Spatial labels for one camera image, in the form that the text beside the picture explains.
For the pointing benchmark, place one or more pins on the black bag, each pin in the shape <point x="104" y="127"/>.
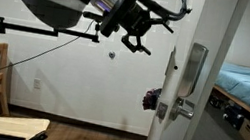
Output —
<point x="234" y="116"/>

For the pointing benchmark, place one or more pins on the dark wall baseboard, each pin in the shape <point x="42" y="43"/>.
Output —
<point x="73" y="121"/>

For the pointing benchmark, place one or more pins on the silver door latch plate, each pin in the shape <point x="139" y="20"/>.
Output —
<point x="161" y="110"/>

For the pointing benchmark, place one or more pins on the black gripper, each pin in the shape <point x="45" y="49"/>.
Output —
<point x="136" y="19"/>

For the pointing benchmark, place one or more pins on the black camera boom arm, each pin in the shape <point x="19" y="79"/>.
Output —
<point x="30" y="28"/>

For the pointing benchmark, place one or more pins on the small dark item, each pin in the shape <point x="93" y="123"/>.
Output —
<point x="216" y="101"/>

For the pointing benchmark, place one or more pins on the silver electronic lock plate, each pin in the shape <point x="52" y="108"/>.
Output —
<point x="193" y="70"/>

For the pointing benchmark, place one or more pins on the round silver wall doorstop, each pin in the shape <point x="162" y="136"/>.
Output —
<point x="111" y="54"/>

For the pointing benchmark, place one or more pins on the white wall outlet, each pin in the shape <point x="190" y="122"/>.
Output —
<point x="37" y="83"/>

